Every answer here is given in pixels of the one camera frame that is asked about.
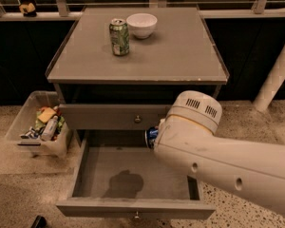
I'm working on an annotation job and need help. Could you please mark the white diagonal pole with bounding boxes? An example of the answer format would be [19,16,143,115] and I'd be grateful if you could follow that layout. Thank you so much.
[253,44,285,112]

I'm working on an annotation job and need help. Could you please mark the green soda can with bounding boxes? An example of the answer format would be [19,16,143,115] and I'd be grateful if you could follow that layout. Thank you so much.
[109,18,129,56]

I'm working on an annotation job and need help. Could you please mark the yellow sponge in bin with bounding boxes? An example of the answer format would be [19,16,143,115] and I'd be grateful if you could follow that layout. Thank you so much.
[38,107,56,124]

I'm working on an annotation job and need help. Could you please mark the open grey drawer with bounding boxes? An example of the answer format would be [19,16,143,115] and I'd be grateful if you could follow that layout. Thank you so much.
[56,130,215,219]

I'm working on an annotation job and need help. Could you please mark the clear plastic bin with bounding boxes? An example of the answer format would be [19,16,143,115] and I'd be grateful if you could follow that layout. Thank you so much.
[5,91,72,158]

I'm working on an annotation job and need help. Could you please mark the yellow black object on ledge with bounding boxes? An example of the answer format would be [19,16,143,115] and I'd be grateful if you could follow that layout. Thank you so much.
[19,2,37,17]

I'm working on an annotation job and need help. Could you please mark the black object on floor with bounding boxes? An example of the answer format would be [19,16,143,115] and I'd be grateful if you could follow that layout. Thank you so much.
[30,216,47,228]

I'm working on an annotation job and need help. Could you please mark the blue pepsi can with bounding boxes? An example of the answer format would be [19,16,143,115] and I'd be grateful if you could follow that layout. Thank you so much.
[144,126,159,149]

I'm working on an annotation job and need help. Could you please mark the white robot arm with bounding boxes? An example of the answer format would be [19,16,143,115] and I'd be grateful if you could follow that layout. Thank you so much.
[154,90,285,216]

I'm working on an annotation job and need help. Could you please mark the grey drawer cabinet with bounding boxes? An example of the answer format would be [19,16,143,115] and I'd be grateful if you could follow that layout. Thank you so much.
[45,5,231,138]

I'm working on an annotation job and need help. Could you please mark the white ceramic bowl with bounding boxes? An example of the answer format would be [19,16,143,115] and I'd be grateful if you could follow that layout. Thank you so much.
[126,13,158,39]

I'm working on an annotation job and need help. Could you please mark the white bottle in bin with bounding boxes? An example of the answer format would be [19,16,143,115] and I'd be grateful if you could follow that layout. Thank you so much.
[41,116,58,141]

